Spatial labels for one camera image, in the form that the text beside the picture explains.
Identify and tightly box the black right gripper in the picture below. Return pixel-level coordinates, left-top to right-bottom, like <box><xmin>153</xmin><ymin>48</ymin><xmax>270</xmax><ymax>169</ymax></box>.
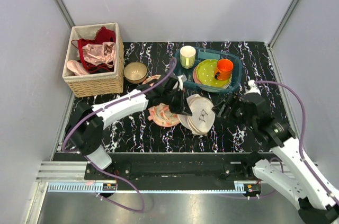
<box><xmin>210</xmin><ymin>91</ymin><xmax>255</xmax><ymax>129</ymax></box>

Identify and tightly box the aluminium frame rail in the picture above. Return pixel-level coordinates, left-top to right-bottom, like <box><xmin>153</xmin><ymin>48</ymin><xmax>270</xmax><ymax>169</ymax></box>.
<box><xmin>34</xmin><ymin>162</ymin><xmax>295</xmax><ymax>193</ymax></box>

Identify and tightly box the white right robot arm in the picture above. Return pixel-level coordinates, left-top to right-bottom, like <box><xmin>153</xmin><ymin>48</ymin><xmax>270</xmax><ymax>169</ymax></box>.
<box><xmin>212</xmin><ymin>93</ymin><xmax>338</xmax><ymax>223</ymax></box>

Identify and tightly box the cream ceramic cup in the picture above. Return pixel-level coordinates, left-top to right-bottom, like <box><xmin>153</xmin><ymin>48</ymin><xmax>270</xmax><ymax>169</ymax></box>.
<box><xmin>180</xmin><ymin>46</ymin><xmax>196</xmax><ymax>69</ymax></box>

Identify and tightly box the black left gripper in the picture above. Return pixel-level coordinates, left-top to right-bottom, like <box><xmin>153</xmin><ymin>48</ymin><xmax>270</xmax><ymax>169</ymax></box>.
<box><xmin>162</xmin><ymin>88</ymin><xmax>192</xmax><ymax>117</ymax></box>

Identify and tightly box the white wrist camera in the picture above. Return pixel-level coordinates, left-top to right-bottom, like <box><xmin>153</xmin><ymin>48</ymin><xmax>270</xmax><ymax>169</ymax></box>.
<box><xmin>173</xmin><ymin>75</ymin><xmax>187</xmax><ymax>90</ymax></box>
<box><xmin>243</xmin><ymin>80</ymin><xmax>261</xmax><ymax>102</ymax></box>

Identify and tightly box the teal plastic dish tray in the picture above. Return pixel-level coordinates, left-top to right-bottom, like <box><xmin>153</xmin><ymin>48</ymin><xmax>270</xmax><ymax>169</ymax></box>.
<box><xmin>174</xmin><ymin>47</ymin><xmax>243</xmax><ymax>94</ymax></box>

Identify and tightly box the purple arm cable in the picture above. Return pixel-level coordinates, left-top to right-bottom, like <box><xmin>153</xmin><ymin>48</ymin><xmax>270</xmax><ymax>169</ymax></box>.
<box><xmin>61</xmin><ymin>57</ymin><xmax>177</xmax><ymax>213</ymax></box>
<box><xmin>217</xmin><ymin>80</ymin><xmax>339</xmax><ymax>209</ymax></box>

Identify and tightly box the pink satin garment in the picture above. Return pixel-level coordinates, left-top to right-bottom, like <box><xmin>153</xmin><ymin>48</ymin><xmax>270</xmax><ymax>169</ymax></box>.
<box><xmin>66</xmin><ymin>42</ymin><xmax>117</xmax><ymax>76</ymax></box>

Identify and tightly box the green polka dot plate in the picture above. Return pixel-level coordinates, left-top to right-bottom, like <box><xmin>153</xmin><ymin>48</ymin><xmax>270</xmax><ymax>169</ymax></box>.
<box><xmin>195</xmin><ymin>59</ymin><xmax>232</xmax><ymax>88</ymax></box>

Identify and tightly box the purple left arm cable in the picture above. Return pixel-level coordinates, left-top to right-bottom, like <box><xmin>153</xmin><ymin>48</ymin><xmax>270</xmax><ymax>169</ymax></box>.
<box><xmin>61</xmin><ymin>57</ymin><xmax>177</xmax><ymax>213</ymax></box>

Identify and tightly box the wicker laundry basket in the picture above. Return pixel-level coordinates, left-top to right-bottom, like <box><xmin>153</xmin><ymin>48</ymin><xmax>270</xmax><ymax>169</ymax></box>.
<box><xmin>63</xmin><ymin>23</ymin><xmax>124</xmax><ymax>97</ymax></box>

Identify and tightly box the orange mug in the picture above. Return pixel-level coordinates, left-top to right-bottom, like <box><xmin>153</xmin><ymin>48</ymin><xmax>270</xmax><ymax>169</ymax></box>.
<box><xmin>214</xmin><ymin>59</ymin><xmax>234</xmax><ymax>80</ymax></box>

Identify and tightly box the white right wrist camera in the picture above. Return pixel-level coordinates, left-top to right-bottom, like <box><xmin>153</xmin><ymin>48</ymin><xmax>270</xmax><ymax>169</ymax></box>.
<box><xmin>243</xmin><ymin>80</ymin><xmax>261</xmax><ymax>102</ymax></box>

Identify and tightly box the pink plate under green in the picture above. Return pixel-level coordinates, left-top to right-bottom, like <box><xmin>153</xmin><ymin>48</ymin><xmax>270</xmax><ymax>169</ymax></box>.
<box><xmin>193</xmin><ymin>69</ymin><xmax>230</xmax><ymax>89</ymax></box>

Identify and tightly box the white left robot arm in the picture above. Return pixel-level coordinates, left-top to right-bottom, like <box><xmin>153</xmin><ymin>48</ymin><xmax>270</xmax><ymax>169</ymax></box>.
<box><xmin>62</xmin><ymin>74</ymin><xmax>192</xmax><ymax>180</ymax></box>

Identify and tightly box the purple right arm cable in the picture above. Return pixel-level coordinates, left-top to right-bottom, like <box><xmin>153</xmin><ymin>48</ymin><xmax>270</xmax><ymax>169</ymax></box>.
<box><xmin>217</xmin><ymin>80</ymin><xmax>339</xmax><ymax>209</ymax></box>

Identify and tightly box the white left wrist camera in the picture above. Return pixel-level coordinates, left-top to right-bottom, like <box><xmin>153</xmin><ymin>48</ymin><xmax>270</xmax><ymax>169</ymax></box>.
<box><xmin>173</xmin><ymin>75</ymin><xmax>187</xmax><ymax>90</ymax></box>

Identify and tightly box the white mesh cylindrical laundry bag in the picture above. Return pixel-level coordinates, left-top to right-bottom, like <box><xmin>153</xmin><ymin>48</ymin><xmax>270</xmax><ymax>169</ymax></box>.
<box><xmin>177</xmin><ymin>94</ymin><xmax>215</xmax><ymax>135</ymax></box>

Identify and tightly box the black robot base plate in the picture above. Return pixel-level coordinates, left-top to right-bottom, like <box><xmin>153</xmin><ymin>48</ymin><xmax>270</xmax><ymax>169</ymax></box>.
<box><xmin>105</xmin><ymin>153</ymin><xmax>276</xmax><ymax>181</ymax></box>

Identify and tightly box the red lace bra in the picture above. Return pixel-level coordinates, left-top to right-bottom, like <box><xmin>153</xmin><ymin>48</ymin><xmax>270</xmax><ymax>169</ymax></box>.
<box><xmin>70</xmin><ymin>26</ymin><xmax>117</xmax><ymax>74</ymax></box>

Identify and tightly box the beige ceramic bowl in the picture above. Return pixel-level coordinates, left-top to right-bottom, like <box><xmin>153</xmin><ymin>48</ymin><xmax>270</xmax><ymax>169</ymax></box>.
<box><xmin>123</xmin><ymin>62</ymin><xmax>148</xmax><ymax>84</ymax></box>

